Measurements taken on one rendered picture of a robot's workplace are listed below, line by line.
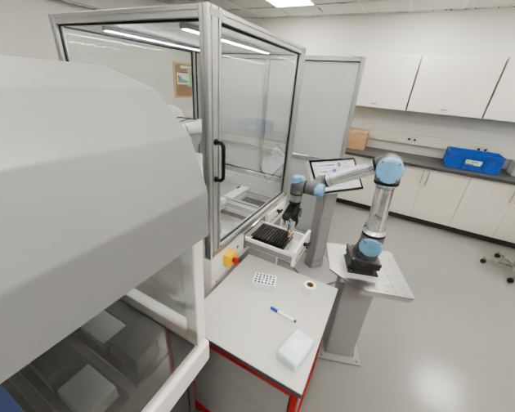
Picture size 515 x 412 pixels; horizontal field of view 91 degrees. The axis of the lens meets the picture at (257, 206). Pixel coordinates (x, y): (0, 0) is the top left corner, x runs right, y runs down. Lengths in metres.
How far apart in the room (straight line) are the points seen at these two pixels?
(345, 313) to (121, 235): 1.61
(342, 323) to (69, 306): 1.70
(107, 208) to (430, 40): 4.71
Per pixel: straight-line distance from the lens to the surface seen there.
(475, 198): 4.45
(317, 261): 2.81
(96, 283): 0.54
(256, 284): 1.43
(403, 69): 4.48
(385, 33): 4.93
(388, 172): 1.32
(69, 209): 0.49
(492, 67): 4.54
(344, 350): 2.19
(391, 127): 4.85
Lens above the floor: 1.77
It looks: 26 degrees down
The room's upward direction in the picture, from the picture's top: 4 degrees clockwise
